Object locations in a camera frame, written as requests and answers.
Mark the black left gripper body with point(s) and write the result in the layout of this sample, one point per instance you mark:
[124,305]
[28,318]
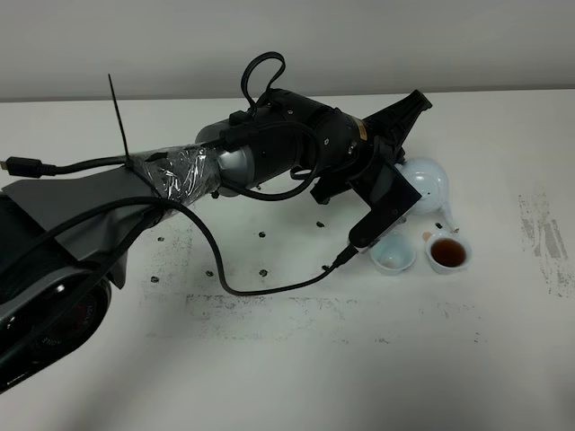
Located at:
[286,143]

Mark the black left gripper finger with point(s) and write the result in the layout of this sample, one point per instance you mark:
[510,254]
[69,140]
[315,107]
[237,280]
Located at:
[390,126]

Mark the light blue porcelain teapot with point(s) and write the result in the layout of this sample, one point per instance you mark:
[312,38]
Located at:
[431,181]

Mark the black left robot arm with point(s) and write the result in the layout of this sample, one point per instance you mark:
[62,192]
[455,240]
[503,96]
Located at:
[66,230]

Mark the left light blue teacup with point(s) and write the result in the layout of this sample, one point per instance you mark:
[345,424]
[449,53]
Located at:
[392,254]

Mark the light blue teacup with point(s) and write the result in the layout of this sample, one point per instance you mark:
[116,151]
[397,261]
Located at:
[448,252]
[392,254]

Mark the right light blue teacup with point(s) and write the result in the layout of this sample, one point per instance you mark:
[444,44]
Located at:
[448,252]

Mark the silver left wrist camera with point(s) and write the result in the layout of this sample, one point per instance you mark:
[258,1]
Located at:
[390,197]

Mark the black cable tie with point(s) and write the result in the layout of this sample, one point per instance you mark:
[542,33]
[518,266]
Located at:
[119,121]

